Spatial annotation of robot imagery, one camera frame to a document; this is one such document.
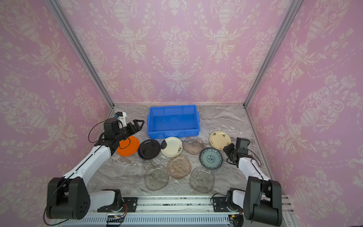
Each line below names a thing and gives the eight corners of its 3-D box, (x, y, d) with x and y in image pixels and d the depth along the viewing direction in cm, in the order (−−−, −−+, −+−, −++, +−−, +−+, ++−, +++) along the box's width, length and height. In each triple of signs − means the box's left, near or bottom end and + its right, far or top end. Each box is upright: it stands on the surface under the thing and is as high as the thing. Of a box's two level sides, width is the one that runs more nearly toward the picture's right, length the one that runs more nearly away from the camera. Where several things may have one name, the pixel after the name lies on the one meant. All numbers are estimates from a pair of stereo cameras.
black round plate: (137, 159, 92) (136, 157, 89) (141, 141, 101) (140, 139, 98) (158, 159, 92) (158, 157, 89) (161, 141, 101) (160, 139, 98)
